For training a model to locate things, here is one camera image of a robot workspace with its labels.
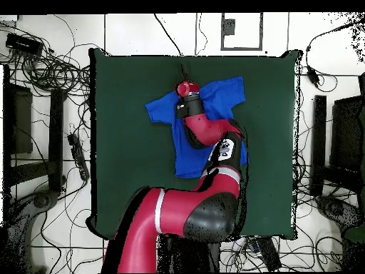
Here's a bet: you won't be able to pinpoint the blue shirt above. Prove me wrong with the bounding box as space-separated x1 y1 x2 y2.
145 76 250 180

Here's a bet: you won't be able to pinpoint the small dark grey square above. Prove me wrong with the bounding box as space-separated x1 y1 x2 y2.
222 18 237 36

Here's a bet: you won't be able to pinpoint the dark green table cloth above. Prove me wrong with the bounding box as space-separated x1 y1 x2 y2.
86 47 302 240

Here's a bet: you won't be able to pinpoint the black power adapter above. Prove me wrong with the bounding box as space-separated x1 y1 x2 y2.
306 66 320 86

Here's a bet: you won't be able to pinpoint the black electronics box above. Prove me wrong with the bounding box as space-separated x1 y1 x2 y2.
5 32 44 56

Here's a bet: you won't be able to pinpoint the grey stand base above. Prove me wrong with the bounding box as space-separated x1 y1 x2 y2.
5 189 61 274
314 195 364 229

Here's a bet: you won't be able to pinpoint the long black power strip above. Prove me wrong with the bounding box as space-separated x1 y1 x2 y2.
253 236 283 272

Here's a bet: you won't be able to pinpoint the tangled black cables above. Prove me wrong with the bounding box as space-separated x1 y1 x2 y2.
0 22 93 98

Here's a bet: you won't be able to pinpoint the black metal stand frame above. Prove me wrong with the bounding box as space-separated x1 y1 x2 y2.
2 64 65 198
309 72 365 198

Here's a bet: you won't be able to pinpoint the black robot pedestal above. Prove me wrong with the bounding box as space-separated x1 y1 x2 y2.
156 233 222 273

